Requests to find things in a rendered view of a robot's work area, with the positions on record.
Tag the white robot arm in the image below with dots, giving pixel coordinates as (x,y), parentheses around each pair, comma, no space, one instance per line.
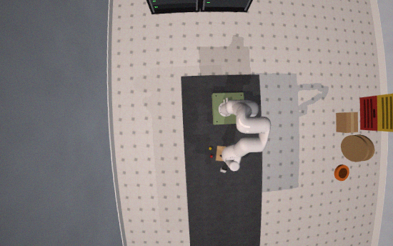
(245,124)

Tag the tan flat mat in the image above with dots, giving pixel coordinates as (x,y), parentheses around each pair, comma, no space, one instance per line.
(219,152)

